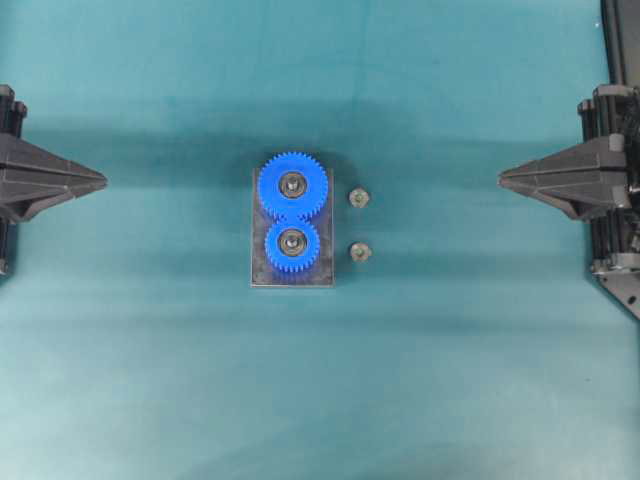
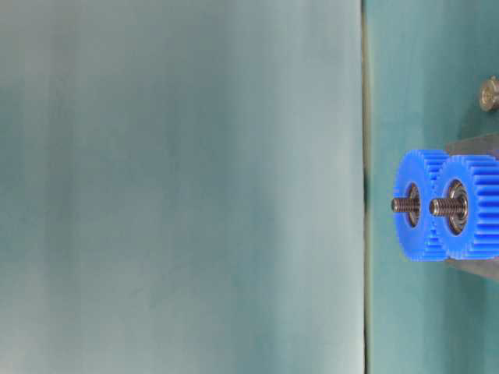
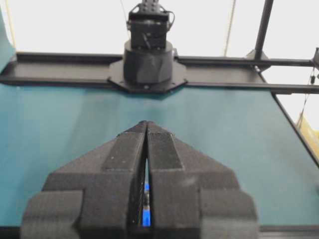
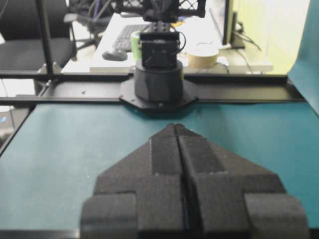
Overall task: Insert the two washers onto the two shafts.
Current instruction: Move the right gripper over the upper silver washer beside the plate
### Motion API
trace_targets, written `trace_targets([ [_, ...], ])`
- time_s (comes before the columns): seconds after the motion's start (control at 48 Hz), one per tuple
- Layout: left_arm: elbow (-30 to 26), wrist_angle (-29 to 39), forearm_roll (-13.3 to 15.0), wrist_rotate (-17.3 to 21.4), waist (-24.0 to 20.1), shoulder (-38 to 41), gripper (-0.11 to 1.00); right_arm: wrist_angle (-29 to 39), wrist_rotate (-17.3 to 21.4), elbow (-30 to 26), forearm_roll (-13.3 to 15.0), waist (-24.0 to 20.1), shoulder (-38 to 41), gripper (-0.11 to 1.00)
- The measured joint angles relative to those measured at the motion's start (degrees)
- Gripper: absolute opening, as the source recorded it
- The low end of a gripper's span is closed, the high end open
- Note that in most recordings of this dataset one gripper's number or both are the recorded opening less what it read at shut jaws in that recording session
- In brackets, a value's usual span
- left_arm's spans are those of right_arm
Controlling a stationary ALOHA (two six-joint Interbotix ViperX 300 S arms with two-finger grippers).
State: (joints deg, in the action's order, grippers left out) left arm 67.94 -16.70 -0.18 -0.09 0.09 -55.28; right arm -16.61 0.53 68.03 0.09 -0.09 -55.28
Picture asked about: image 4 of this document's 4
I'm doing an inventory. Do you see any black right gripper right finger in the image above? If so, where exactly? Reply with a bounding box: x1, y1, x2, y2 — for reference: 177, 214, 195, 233
175, 124, 309, 239

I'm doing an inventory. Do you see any black office chair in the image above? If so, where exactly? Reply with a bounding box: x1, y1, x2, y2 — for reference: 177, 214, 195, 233
0, 0, 105, 71

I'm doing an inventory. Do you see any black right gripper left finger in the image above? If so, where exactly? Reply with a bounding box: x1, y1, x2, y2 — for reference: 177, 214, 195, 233
80, 124, 186, 239

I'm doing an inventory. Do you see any black monitor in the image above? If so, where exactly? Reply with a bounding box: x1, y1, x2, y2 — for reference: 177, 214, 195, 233
208, 0, 245, 49

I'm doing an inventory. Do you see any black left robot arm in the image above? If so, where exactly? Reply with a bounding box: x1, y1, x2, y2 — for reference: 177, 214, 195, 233
115, 0, 206, 102

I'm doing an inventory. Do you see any black aluminium frame rail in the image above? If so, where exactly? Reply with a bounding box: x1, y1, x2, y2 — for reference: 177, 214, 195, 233
0, 73, 305, 108

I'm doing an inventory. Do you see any white desk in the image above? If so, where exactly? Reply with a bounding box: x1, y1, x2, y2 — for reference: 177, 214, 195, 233
89, 13, 273, 74

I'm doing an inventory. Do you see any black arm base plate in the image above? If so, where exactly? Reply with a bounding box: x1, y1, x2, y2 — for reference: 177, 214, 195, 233
119, 79, 198, 112

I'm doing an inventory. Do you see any green tape roll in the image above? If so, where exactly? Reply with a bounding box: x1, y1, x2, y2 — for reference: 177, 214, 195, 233
131, 31, 142, 61

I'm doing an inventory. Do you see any brown tape roll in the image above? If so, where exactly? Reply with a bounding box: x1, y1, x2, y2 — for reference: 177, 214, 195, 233
187, 45, 219, 69

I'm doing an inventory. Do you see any grey computer mouse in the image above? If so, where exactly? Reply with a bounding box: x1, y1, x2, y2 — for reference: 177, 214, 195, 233
102, 50, 128, 61

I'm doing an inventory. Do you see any black keyboard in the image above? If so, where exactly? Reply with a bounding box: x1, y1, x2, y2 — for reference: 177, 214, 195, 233
112, 24, 148, 52

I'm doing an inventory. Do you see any teal backdrop sheet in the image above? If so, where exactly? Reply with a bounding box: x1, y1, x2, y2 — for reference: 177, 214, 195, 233
288, 0, 319, 114

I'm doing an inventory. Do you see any black vertical frame post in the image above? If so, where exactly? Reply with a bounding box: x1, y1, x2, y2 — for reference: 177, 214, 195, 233
35, 0, 54, 75

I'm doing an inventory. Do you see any teal table mat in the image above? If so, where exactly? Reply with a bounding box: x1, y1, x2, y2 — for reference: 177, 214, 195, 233
0, 102, 319, 230

